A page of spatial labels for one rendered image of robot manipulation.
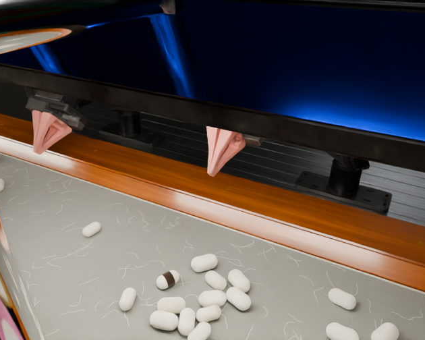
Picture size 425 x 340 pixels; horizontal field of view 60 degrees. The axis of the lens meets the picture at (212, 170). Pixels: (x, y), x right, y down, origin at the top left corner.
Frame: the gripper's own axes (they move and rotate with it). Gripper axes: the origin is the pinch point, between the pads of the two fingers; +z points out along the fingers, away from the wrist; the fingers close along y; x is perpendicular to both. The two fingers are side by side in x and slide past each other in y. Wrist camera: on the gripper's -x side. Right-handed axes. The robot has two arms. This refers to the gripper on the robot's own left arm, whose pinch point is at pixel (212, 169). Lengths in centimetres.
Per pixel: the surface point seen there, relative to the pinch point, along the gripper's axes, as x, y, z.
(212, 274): 0.7, 5.4, 14.0
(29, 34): -39.2, 7.9, 7.3
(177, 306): -3.4, 3.8, 19.0
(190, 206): 9.6, -5.7, 4.8
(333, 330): 0.1, 21.6, 14.8
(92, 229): 1.0, -16.2, 14.2
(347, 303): 3.5, 22.3, 11.3
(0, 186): 1.9, -40.3, 13.2
